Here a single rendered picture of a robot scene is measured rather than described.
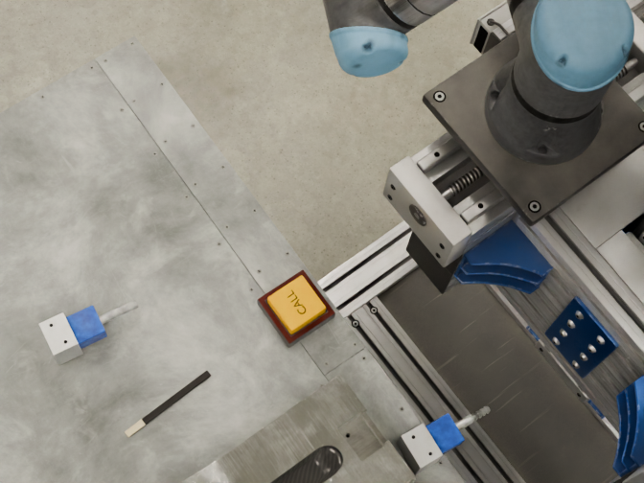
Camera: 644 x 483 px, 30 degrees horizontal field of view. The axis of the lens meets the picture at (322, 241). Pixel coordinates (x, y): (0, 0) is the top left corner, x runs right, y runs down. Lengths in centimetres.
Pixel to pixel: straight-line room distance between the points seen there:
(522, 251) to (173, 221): 50
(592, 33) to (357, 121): 137
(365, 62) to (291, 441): 55
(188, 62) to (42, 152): 101
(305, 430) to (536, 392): 85
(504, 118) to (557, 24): 19
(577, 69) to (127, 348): 73
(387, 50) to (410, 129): 149
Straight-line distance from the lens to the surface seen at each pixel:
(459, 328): 235
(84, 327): 167
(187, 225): 175
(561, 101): 145
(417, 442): 162
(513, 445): 231
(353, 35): 123
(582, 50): 139
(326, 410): 158
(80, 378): 170
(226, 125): 270
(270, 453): 157
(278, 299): 167
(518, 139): 154
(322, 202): 263
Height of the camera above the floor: 243
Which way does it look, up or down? 70 degrees down
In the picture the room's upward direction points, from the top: 9 degrees clockwise
